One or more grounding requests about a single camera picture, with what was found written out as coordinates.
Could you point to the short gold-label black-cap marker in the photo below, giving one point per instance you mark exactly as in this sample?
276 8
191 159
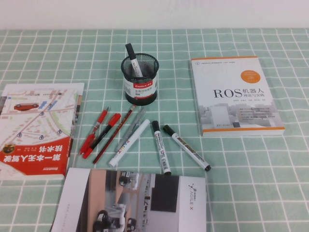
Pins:
131 54

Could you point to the grey translucent pen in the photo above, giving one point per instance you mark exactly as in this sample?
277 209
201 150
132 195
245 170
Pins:
135 123

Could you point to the black mesh pen holder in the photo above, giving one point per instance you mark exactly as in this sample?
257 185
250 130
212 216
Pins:
140 96

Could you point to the red ballpoint pen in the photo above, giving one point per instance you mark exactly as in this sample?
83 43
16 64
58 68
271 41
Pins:
101 118

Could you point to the black pen with red cap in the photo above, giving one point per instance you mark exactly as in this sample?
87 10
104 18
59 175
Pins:
103 135

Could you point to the barcode-label black-cap whiteboard marker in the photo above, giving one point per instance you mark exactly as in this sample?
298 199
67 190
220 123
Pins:
161 149

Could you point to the white paint marker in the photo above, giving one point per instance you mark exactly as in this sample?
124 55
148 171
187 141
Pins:
130 142

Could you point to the red and black pencil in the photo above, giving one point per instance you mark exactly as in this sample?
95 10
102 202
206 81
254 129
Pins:
113 135

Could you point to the long gold-label black-cap marker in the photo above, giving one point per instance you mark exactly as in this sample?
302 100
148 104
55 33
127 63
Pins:
188 149

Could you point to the white ROS robotics book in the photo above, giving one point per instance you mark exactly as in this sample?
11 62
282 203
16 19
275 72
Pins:
229 108

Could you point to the AgileX brochure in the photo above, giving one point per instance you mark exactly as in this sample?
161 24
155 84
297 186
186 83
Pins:
120 205

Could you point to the green checked tablecloth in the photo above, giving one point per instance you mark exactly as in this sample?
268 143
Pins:
241 169

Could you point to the red map-cover car book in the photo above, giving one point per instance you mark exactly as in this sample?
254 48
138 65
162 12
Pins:
36 120

